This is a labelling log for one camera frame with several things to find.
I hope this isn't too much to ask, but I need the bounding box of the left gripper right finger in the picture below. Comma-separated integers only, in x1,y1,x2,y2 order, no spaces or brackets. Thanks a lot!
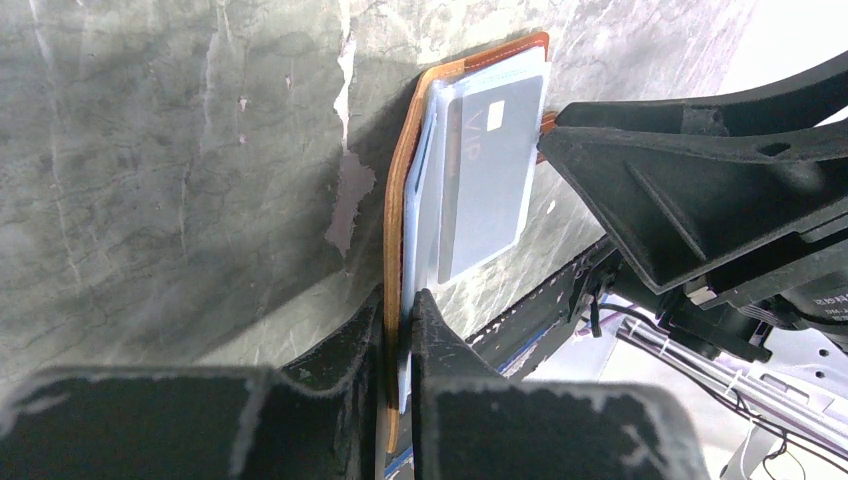
411,290,708,479

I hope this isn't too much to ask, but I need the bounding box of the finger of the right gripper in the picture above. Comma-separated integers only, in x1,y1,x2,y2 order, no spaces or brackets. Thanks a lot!
555,53,847,130

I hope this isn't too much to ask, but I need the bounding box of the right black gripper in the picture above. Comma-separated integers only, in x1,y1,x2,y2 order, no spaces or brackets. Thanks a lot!
539,121,847,345

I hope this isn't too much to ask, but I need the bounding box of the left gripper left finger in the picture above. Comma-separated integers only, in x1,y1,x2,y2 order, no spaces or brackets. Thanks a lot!
1,291,384,479

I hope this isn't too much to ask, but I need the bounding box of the black credit card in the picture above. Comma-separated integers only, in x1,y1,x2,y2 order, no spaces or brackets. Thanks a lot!
437,73,546,284

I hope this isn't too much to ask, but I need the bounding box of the brown leather card holder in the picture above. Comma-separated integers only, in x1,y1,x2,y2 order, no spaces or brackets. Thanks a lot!
382,31,559,454

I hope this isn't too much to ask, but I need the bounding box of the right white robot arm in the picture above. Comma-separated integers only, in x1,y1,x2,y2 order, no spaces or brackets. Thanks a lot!
539,54,847,479

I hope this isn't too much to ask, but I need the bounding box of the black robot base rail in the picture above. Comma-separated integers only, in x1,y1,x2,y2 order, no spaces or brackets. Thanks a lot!
466,237,622,381

